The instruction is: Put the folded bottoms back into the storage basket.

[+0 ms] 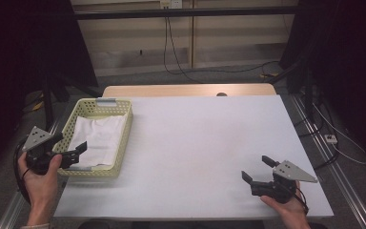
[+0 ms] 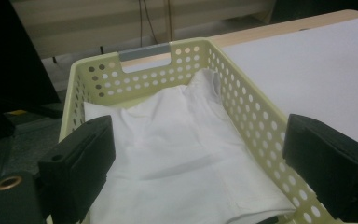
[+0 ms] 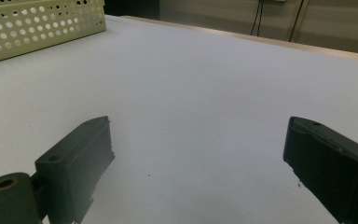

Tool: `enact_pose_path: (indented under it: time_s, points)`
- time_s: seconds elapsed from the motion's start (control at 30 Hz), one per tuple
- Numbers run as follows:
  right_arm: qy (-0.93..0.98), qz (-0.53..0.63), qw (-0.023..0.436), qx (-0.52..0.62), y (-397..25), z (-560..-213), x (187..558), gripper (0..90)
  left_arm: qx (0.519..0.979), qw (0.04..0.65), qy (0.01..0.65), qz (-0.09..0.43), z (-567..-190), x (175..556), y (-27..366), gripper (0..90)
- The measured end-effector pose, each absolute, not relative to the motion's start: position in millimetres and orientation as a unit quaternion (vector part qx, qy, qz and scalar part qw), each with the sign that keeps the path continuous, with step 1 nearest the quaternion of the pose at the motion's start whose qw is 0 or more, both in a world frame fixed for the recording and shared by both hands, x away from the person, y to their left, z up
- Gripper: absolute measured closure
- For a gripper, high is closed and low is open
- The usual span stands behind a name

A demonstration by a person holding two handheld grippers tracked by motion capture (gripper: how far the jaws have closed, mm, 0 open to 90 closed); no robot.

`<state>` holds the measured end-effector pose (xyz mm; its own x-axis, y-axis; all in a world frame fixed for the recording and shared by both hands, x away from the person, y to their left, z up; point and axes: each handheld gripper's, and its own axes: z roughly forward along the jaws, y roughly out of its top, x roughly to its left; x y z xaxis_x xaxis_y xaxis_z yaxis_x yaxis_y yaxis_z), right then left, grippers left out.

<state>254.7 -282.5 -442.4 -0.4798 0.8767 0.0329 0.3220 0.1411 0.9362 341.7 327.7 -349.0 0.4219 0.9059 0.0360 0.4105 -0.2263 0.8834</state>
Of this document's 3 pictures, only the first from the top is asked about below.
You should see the white table cover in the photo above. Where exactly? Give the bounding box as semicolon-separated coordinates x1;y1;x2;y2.
53;94;336;221

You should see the black wall cable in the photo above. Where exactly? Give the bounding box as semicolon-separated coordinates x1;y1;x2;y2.
166;8;281;76
162;8;204;85

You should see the pale yellow perforated plastic basket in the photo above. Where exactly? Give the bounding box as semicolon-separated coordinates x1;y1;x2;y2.
52;97;134;178

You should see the black horizontal bar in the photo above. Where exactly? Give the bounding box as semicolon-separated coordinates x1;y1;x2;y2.
73;5;300;21

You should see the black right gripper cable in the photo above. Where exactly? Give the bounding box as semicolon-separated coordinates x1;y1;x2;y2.
295;186;310;215

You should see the person's right hand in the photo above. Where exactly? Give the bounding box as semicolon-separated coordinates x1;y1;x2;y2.
259;180;312;225

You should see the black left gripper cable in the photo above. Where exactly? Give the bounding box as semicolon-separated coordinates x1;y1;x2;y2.
12;139;32;205

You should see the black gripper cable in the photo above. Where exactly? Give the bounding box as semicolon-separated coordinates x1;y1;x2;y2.
295;186;310;215
12;139;32;205

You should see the white cloth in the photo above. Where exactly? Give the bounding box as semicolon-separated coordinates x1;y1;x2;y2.
67;114;129;169

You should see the person's left hand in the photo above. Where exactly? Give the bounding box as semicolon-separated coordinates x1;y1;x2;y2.
17;152;64;208

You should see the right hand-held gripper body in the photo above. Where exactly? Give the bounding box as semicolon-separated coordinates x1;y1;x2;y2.
250;159;319;205

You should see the white wall socket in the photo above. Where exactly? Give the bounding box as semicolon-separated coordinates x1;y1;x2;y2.
159;0;184;10

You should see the white floor cable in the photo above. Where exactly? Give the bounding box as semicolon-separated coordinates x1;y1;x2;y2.
311;102;366;166

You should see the black metal stand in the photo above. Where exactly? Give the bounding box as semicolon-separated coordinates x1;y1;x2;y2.
39;71;103;132

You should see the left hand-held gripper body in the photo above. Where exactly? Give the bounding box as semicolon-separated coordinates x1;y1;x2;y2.
21;125;69;176

